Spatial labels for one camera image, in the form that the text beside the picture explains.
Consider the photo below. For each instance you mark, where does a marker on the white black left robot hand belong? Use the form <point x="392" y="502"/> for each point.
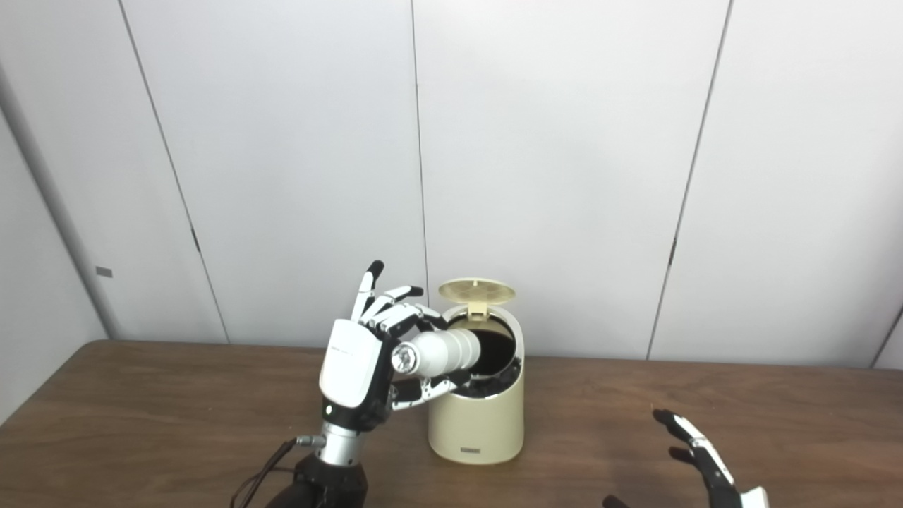
<point x="349" y="367"/>

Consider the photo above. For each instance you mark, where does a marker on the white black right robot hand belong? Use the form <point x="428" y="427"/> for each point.
<point x="716" y="476"/>

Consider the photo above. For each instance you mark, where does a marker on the small white plastic bottle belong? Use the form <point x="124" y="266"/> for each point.
<point x="441" y="351"/>

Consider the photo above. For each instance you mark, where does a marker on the cream-colored bin body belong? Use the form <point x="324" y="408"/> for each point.
<point x="480" y="427"/>

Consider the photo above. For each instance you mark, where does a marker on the cream round bin lid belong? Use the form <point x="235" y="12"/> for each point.
<point x="476" y="291"/>

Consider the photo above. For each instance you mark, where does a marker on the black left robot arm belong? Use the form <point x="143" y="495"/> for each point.
<point x="335" y="480"/>

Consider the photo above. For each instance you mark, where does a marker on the black bin liner bag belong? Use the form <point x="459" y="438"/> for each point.
<point x="497" y="353"/>

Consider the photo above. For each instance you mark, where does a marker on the black panel hinge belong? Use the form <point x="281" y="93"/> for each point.
<point x="672" y="252"/>
<point x="195" y="240"/>

